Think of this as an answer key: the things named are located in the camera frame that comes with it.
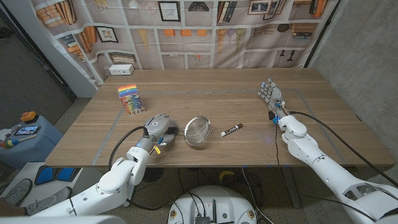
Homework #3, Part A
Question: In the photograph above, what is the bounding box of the metal mesh sieve black handle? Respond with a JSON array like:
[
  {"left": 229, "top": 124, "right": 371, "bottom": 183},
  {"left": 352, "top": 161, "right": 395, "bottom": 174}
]
[{"left": 170, "top": 115, "right": 215, "bottom": 147}]

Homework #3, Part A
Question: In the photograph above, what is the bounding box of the black smartphone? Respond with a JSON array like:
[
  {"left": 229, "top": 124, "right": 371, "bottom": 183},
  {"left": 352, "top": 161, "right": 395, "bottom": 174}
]
[{"left": 14, "top": 125, "right": 42, "bottom": 136}]

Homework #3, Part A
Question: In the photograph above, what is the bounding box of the multicoloured handled brush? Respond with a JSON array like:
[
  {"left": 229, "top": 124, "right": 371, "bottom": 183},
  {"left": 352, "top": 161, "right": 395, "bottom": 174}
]
[{"left": 0, "top": 134, "right": 38, "bottom": 149}]

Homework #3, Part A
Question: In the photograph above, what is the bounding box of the white power outlet box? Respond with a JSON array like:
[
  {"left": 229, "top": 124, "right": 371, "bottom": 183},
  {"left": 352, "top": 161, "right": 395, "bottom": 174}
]
[{"left": 108, "top": 63, "right": 135, "bottom": 76}]

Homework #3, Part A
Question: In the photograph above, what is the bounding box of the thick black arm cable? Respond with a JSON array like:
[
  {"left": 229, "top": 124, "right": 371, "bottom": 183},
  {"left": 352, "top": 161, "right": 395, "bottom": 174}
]
[
  {"left": 108, "top": 125, "right": 175, "bottom": 212},
  {"left": 289, "top": 111, "right": 398, "bottom": 189}
]

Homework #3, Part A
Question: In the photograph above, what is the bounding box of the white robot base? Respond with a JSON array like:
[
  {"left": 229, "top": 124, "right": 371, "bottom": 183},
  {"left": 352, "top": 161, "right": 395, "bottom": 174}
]
[{"left": 167, "top": 185, "right": 258, "bottom": 224}]

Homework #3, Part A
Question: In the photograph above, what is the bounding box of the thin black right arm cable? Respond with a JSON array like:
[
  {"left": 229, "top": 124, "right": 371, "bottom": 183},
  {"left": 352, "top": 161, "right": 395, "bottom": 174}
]
[{"left": 274, "top": 123, "right": 377, "bottom": 222}]

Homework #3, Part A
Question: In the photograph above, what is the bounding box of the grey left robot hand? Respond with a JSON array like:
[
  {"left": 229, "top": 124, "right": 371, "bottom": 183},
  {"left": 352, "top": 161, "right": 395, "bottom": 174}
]
[{"left": 140, "top": 113, "right": 180, "bottom": 150}]

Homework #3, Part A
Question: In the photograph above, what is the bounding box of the blue storage box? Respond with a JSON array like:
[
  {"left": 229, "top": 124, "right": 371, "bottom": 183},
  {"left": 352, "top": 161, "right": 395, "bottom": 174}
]
[{"left": 0, "top": 115, "right": 65, "bottom": 170}]

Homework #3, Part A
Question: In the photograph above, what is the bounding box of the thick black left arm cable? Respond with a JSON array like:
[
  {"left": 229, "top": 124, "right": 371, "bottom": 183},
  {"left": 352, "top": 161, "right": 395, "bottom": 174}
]
[{"left": 108, "top": 125, "right": 175, "bottom": 212}]

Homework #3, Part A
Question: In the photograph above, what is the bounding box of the printed bookshelf backdrop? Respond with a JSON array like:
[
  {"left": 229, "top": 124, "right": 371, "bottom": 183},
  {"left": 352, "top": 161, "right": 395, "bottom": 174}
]
[{"left": 30, "top": 0, "right": 340, "bottom": 91}]

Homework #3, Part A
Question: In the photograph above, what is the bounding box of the grey table leg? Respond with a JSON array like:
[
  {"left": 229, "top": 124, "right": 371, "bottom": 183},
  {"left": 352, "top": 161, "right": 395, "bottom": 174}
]
[{"left": 281, "top": 167, "right": 302, "bottom": 208}]

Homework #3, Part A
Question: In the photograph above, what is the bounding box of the black backdrop stand pole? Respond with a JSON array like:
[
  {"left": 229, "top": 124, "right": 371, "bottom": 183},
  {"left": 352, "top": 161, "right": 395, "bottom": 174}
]
[{"left": 303, "top": 0, "right": 341, "bottom": 68}]

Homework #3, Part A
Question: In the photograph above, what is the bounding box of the black floor cable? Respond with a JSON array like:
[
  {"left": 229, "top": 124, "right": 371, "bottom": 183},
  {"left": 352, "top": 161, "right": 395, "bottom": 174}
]
[{"left": 241, "top": 167, "right": 275, "bottom": 224}]

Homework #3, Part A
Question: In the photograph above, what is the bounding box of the orange and black block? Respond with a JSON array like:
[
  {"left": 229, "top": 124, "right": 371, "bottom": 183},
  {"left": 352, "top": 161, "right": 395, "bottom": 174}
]
[{"left": 20, "top": 111, "right": 40, "bottom": 124}]

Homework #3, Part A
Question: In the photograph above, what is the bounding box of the black round fan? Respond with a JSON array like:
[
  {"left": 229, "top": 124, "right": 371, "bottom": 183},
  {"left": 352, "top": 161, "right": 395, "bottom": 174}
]
[{"left": 138, "top": 167, "right": 165, "bottom": 184}]

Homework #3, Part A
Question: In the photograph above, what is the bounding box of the white robot torso cover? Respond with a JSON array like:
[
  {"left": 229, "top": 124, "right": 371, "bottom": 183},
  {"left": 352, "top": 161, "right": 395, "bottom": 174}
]
[{"left": 0, "top": 214, "right": 127, "bottom": 224}]

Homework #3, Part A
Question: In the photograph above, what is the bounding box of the yellow object under table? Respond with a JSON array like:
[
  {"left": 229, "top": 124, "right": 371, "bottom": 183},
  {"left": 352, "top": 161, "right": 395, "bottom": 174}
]
[{"left": 218, "top": 169, "right": 236, "bottom": 184}]

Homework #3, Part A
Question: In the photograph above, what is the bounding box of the white table leg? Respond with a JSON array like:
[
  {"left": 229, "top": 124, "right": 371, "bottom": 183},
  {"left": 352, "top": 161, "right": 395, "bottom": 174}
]
[{"left": 123, "top": 167, "right": 141, "bottom": 208}]

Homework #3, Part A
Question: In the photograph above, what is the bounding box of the brown marker white cap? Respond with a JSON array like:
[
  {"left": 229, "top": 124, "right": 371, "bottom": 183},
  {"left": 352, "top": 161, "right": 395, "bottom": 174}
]
[{"left": 220, "top": 123, "right": 244, "bottom": 138}]

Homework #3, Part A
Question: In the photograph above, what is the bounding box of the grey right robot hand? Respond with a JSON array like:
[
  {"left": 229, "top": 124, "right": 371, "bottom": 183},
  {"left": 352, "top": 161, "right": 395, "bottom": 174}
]
[{"left": 257, "top": 77, "right": 289, "bottom": 121}]

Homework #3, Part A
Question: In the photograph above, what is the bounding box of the grey sneaker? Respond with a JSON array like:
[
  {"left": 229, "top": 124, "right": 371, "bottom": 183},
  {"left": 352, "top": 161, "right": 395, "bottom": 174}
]
[
  {"left": 0, "top": 178, "right": 34, "bottom": 206},
  {"left": 26, "top": 186, "right": 72, "bottom": 217}
]

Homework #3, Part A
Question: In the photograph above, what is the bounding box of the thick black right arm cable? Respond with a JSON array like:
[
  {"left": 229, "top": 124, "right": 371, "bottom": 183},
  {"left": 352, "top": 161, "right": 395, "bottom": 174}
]
[{"left": 289, "top": 111, "right": 398, "bottom": 189}]

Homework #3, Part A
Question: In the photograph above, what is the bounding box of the rainbow marker box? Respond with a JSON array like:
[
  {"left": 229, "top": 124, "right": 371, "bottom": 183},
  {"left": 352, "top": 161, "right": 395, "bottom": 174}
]
[{"left": 117, "top": 83, "right": 146, "bottom": 117}]

